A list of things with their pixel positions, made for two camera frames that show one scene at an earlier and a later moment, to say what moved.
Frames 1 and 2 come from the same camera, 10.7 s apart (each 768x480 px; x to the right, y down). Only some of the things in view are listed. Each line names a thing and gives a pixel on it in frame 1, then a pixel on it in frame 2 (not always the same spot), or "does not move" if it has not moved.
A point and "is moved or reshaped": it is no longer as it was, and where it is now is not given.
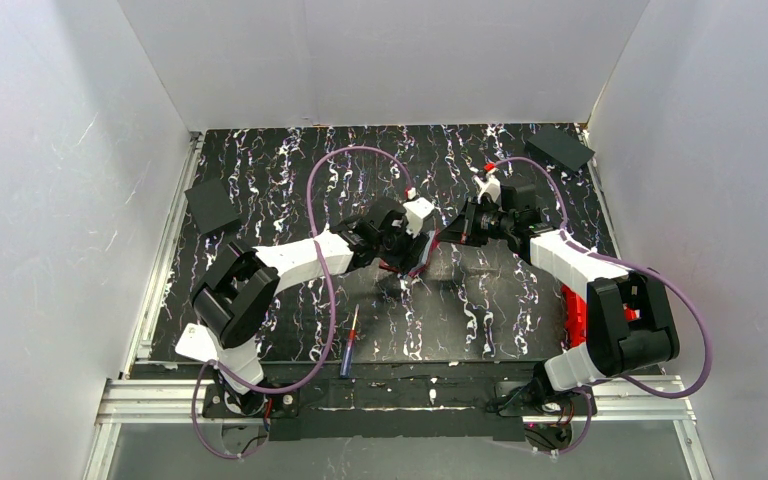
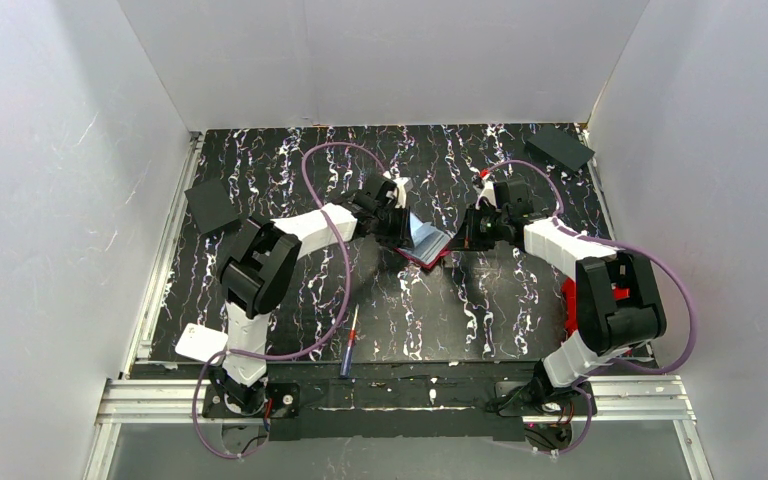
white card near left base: [197, 343] does not move
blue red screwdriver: [347, 356] does not move
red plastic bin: [576, 316] does not move
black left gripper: [408, 249] to [396, 225]
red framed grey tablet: [435, 238] is moved or reshaped
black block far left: [211, 207] does not move
